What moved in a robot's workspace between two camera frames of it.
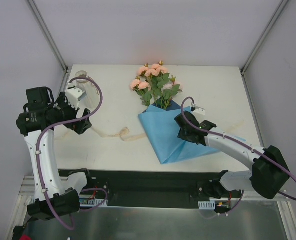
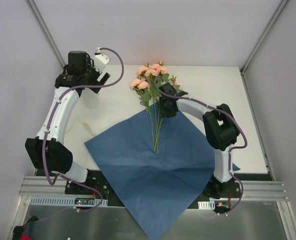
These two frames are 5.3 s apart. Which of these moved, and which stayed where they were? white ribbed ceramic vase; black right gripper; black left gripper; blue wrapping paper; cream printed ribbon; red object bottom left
Moved: blue wrapping paper; black left gripper; cream printed ribbon; black right gripper
Stayed: red object bottom left; white ribbed ceramic vase
